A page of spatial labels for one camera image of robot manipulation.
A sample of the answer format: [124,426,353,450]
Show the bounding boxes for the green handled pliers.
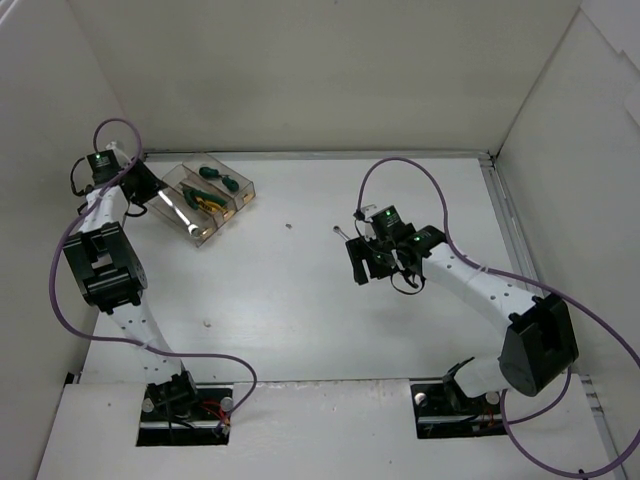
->
[180,183,225,210]

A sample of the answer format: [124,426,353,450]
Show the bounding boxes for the green stubby flathead screwdriver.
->
[198,166,220,180]

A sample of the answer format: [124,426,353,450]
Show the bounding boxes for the yellow needle-nose pliers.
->
[196,197,225,212]

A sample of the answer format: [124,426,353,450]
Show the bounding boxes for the green stubby Phillips screwdriver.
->
[221,176,240,193]

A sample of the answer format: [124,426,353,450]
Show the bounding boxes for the yellow black cutting pliers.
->
[198,199,227,214]

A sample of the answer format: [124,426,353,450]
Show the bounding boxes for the large silver ratchet wrench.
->
[158,190,201,238]

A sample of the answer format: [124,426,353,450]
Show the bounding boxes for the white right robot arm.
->
[346,206,579,412]

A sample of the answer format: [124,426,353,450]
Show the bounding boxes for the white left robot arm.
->
[63,141,200,420]

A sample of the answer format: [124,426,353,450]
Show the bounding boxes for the small silver ratchet wrench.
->
[333,225,351,241]

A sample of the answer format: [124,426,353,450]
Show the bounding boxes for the clear three-compartment container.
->
[148,153,256,247]

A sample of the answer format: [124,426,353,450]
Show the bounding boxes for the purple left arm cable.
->
[49,118,259,431]

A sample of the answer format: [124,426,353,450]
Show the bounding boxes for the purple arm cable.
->
[355,157,640,476]
[49,118,259,431]

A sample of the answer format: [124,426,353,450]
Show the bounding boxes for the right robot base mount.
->
[410,357,506,440]

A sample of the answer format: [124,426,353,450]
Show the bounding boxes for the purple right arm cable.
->
[355,157,640,476]

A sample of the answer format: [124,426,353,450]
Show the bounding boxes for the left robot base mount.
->
[136,372,234,447]

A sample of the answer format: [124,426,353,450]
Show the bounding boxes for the aluminium rail right edge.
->
[478,157,639,479]

